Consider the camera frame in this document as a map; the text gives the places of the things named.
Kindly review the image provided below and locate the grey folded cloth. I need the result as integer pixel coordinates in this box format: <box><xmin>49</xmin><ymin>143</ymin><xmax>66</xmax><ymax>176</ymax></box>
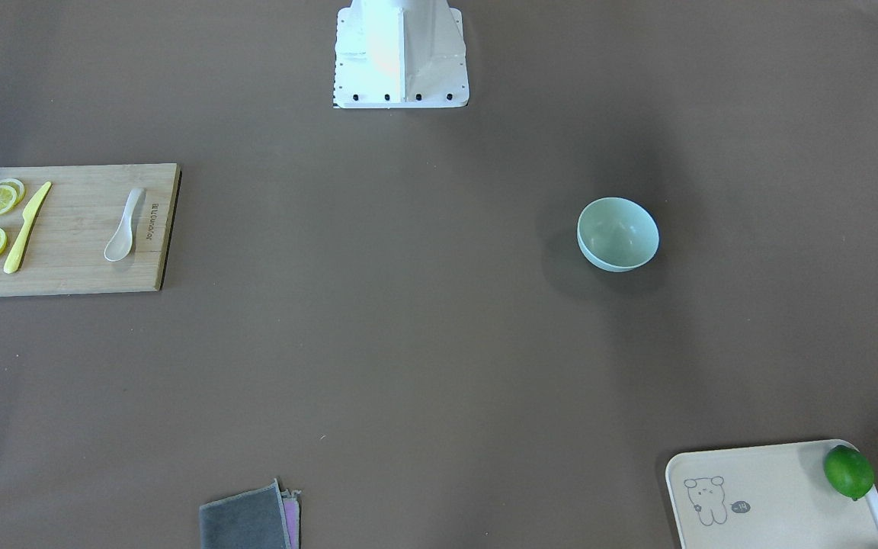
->
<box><xmin>199</xmin><ymin>479</ymin><xmax>302</xmax><ymax>548</ymax></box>

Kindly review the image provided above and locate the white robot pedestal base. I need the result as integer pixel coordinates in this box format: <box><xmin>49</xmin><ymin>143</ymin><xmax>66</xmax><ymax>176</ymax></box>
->
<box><xmin>332</xmin><ymin>1</ymin><xmax>470</xmax><ymax>109</ymax></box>

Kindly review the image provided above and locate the green lime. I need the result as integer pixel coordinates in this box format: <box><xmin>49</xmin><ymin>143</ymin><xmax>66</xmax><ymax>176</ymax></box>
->
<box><xmin>823</xmin><ymin>445</ymin><xmax>875</xmax><ymax>501</ymax></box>

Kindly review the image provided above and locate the white ceramic spoon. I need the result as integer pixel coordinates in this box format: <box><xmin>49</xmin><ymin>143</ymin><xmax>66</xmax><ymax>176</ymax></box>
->
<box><xmin>104</xmin><ymin>188</ymin><xmax>146</xmax><ymax>263</ymax></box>

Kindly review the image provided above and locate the bamboo cutting board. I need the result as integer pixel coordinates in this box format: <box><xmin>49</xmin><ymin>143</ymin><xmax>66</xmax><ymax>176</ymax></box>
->
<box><xmin>0</xmin><ymin>163</ymin><xmax>181</xmax><ymax>297</ymax></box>

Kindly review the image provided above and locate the lemon slice upper back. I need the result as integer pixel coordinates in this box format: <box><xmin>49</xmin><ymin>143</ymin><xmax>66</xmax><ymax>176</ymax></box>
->
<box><xmin>0</xmin><ymin>178</ymin><xmax>27</xmax><ymax>203</ymax></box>

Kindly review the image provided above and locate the cream rabbit tray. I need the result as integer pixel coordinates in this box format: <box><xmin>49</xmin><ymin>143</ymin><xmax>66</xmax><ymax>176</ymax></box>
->
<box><xmin>665</xmin><ymin>440</ymin><xmax>878</xmax><ymax>548</ymax></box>

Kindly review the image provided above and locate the mint green bowl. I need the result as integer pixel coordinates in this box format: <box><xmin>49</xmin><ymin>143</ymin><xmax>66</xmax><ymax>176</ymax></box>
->
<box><xmin>576</xmin><ymin>197</ymin><xmax>661</xmax><ymax>272</ymax></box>

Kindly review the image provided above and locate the yellow plastic knife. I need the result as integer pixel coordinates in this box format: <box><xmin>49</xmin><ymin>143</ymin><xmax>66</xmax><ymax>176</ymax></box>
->
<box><xmin>3</xmin><ymin>181</ymin><xmax>53</xmax><ymax>275</ymax></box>

